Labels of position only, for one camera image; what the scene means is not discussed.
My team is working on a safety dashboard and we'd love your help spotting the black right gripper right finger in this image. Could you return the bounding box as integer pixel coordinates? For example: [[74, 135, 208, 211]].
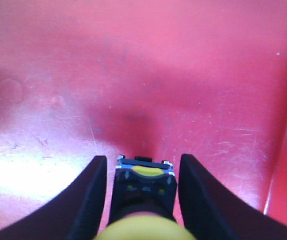
[[178, 154, 287, 240]]

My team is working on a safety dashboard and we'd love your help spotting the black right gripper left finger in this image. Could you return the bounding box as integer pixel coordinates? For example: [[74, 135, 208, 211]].
[[0, 155, 107, 240]]

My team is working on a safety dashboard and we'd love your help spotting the yellow mushroom push button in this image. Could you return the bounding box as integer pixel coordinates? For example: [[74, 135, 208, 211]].
[[95, 155, 195, 240]]

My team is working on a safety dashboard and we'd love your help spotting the red plastic tray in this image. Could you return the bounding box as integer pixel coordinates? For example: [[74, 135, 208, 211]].
[[0, 0, 287, 229]]

